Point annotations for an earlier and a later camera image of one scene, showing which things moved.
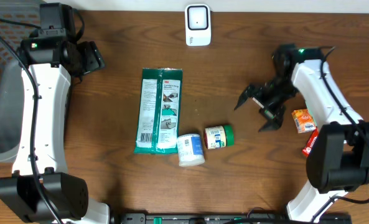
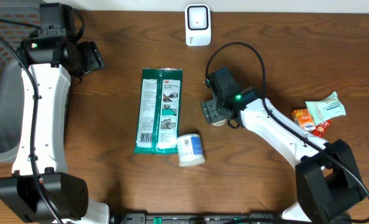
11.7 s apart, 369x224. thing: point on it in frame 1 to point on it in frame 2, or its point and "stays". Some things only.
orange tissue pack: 303,121 stays
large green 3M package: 158,111 stays
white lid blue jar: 190,150 stays
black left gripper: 95,60 stays
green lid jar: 219,137 to 219,123
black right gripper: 274,119 to 209,108
